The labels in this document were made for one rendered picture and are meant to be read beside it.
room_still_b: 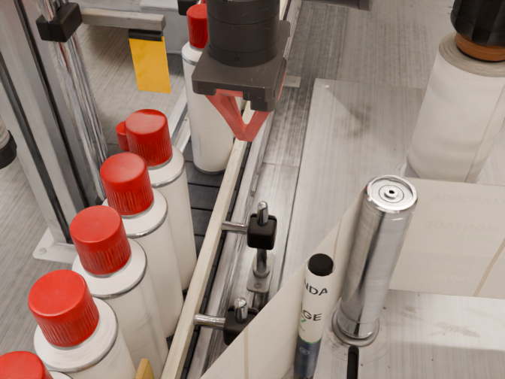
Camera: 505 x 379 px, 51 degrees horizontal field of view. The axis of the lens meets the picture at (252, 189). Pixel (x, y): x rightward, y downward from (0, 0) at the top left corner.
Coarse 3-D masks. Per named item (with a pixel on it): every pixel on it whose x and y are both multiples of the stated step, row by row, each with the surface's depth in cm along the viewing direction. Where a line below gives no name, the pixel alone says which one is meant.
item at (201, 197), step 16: (288, 0) 98; (192, 160) 67; (192, 176) 65; (208, 176) 65; (240, 176) 65; (192, 192) 63; (208, 192) 63; (192, 208) 62; (208, 208) 62; (192, 224) 60; (208, 224) 60; (224, 240) 62; (208, 288) 54; (192, 336) 50; (192, 352) 49
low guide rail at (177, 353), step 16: (240, 144) 64; (240, 160) 64; (224, 176) 60; (224, 192) 59; (224, 208) 57; (208, 240) 54; (208, 256) 52; (208, 272) 52; (192, 288) 50; (192, 304) 49; (192, 320) 48; (176, 336) 46; (176, 352) 45; (176, 368) 44
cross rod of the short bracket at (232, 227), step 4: (224, 220) 57; (224, 224) 56; (228, 224) 56; (232, 224) 56; (236, 224) 56; (240, 224) 56; (244, 224) 56; (224, 228) 56; (228, 228) 56; (232, 228) 56; (236, 228) 56; (240, 228) 56; (244, 228) 56; (232, 232) 56; (236, 232) 56; (240, 232) 56; (244, 232) 56
